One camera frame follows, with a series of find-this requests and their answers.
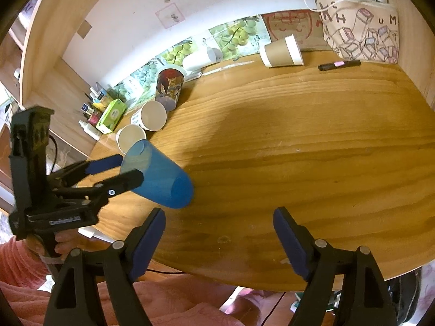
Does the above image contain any red printed cup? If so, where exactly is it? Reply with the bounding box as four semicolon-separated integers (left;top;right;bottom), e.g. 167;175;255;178
154;67;188;111

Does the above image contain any wooden shelf unit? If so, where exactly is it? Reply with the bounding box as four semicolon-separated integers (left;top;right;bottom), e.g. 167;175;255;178
18;0;97;158

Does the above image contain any cardboard with red print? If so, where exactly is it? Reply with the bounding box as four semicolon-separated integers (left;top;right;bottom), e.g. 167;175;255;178
261;8;327;47

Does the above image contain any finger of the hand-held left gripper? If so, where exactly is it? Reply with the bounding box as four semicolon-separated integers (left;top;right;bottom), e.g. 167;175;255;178
55;168;145;212
47;154;124;190

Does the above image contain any pink fleece clothing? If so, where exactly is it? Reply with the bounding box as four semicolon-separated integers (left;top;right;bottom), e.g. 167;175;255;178
0;267;298;326

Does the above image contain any white cup with dotted print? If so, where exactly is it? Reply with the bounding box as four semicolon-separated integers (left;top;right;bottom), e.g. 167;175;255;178
130;101;168;132

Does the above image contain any green tissue box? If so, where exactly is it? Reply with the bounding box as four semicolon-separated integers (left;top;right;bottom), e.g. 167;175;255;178
96;98;127;134

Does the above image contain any printed canvas tote bag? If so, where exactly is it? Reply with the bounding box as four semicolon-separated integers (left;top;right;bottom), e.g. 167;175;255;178
315;0;400;64

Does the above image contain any plain white paper cup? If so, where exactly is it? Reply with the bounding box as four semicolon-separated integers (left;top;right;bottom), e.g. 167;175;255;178
116;124;147;154

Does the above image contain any black and pink marker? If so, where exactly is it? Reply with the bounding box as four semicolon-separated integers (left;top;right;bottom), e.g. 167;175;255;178
318;60;362;72

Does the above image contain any brown paper cup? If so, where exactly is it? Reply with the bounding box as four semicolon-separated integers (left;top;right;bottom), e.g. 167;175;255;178
260;35;304;68

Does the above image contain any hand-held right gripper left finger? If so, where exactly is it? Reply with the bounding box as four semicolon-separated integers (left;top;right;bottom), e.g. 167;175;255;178
43;207;167;326

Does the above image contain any blue plastic cup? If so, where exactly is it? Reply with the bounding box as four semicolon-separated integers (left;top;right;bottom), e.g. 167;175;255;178
120;140;195;209

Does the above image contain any black cable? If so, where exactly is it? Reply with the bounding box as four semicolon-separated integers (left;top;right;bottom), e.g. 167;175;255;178
48;134;59;174

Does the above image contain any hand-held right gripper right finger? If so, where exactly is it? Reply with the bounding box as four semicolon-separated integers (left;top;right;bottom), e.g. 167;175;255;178
273;206;399;326

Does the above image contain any person's left hand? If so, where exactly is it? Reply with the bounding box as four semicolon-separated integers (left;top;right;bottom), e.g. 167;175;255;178
54;227;83;258

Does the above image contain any black bag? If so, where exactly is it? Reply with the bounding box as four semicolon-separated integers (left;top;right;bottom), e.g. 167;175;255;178
387;267;424;326

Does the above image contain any pink square wall hook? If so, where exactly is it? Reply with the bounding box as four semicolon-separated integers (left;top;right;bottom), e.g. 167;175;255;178
155;2;186;30

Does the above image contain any white stick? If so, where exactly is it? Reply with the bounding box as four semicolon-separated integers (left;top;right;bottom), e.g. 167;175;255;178
202;60;254;74

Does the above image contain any white spray bottle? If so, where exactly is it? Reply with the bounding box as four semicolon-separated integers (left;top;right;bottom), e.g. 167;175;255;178
78;119;102;141

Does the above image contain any white flat object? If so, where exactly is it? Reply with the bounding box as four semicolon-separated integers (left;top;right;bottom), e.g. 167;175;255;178
77;226;114;244

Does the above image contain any grape print backsplash sheet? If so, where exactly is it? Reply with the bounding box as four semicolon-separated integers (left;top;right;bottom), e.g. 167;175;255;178
111;16;270;110

